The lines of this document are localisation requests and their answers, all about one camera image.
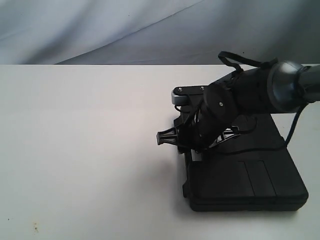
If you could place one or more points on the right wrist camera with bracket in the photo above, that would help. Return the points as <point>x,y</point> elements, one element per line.
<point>187,95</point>

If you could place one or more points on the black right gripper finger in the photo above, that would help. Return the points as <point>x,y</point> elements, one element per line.
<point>169,136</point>
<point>226,135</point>

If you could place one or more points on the black plastic tool case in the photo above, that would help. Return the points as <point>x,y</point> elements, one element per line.
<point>245,173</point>

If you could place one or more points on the white backdrop cloth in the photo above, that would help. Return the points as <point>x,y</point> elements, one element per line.
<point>157,32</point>

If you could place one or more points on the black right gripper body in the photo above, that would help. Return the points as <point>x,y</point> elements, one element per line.
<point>211,122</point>

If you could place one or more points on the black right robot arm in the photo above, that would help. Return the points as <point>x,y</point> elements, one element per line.
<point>267,88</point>

